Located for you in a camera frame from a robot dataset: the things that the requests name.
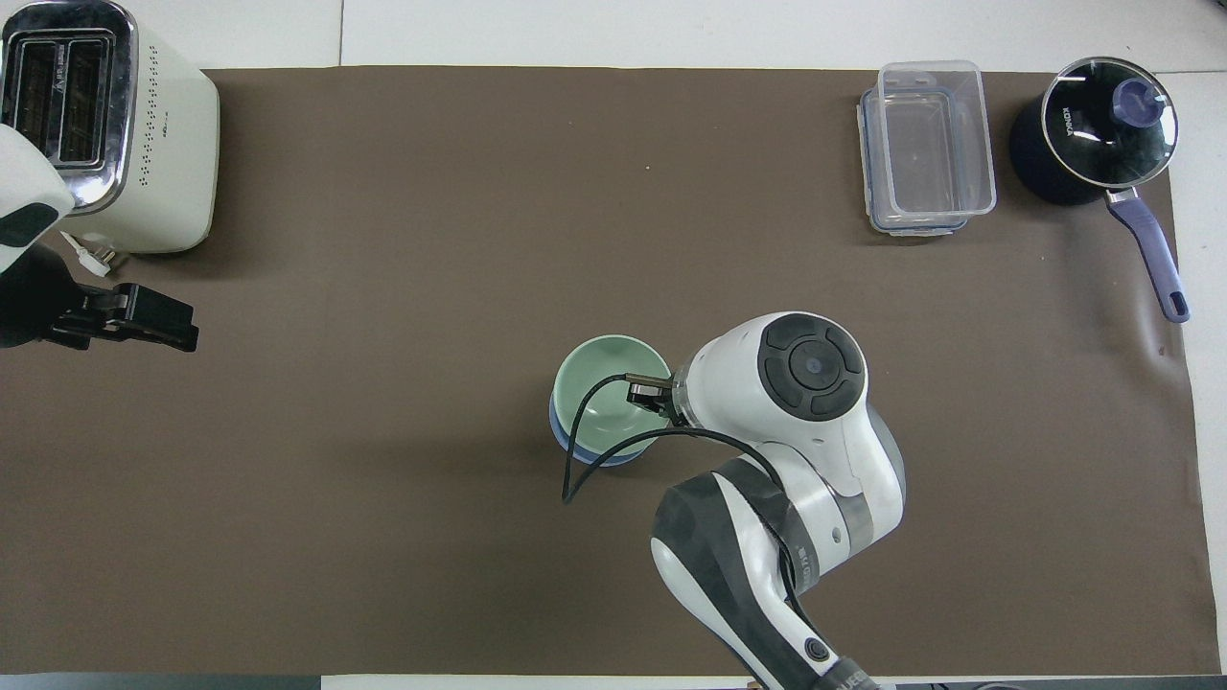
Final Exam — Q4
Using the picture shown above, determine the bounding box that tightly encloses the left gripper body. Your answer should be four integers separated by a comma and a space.
0, 242, 124, 352

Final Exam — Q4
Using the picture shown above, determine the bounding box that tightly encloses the black cable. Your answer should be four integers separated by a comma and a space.
560, 372, 806, 605

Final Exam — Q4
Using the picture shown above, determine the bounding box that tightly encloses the cream toaster with chrome top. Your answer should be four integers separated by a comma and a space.
0, 0, 220, 256

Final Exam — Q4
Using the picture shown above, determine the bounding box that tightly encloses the white power plug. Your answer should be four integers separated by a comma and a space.
60, 231, 118, 278

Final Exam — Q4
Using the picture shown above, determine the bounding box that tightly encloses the blue bowl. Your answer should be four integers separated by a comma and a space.
547, 383, 664, 469

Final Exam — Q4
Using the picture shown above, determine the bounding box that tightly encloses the green bowl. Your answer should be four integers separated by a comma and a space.
553, 333, 674, 452

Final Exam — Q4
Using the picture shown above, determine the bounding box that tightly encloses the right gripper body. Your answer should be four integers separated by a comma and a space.
627, 380, 684, 424

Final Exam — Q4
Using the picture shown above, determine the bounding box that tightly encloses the clear plastic container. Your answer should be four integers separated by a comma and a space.
878, 59, 998, 218

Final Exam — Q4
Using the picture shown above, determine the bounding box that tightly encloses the dark blue saucepan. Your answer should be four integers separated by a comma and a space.
1007, 91, 1192, 325

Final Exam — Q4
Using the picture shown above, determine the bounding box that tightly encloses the glass pot lid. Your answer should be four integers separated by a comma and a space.
1040, 56, 1179, 189

